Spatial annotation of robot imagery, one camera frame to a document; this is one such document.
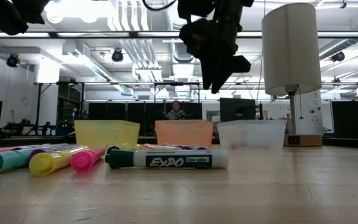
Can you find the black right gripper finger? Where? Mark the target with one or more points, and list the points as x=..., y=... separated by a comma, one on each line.
x=207, y=74
x=222, y=74

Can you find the blue-capped thin whiteboard marker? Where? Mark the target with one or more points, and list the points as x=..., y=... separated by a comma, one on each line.
x=200, y=148

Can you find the orange Expo dry-erase marker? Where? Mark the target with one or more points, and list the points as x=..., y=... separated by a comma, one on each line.
x=160, y=147

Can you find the yellow Sharpie highlighter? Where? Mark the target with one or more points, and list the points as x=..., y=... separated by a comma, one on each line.
x=132, y=147

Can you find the lavender highlighter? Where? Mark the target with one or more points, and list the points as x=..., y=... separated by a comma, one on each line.
x=51, y=145

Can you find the purple highlighter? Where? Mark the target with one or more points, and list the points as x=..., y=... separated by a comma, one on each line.
x=36, y=152

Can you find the teal highlighter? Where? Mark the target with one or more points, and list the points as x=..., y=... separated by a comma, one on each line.
x=2, y=161

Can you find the pink Sharpie highlighter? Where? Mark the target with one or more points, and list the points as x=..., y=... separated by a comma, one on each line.
x=84, y=160

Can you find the black ceiling spotlight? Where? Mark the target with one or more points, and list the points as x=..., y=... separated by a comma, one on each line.
x=117, y=56
x=12, y=60
x=339, y=56

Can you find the person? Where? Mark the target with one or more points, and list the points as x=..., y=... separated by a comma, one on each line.
x=175, y=114

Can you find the overhead LED light bar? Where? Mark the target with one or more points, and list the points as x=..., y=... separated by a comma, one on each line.
x=154, y=33

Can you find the orange translucent plastic bin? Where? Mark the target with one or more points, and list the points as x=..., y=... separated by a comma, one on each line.
x=183, y=133

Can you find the clear plastic bin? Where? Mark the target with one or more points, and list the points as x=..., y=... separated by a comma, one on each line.
x=253, y=133

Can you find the white shade table lamp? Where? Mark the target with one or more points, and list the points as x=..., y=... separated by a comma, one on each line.
x=291, y=49

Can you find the red Expo dry-erase marker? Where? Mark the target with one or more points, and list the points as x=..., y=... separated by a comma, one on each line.
x=183, y=147

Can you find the green Expo dry-erase marker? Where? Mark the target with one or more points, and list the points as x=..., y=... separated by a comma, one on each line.
x=113, y=148
x=172, y=161

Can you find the white round pillar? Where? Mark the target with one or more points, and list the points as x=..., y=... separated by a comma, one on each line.
x=314, y=105

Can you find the black equipment rack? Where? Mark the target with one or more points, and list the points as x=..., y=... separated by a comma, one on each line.
x=64, y=109

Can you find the distant black robot arms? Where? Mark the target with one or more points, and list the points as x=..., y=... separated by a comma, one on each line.
x=26, y=127

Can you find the yellow translucent plastic bin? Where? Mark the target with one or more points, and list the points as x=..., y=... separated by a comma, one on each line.
x=104, y=133

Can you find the silver ceiling duct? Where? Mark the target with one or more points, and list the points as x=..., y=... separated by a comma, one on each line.
x=171, y=18

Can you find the white ceiling duct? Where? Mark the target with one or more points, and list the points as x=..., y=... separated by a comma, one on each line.
x=85, y=59

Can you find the black partition wall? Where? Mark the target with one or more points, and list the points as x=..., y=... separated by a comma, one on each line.
x=350, y=118
x=113, y=110

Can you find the black metal rack frame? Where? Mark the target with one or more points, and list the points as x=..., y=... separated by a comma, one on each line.
x=104, y=83

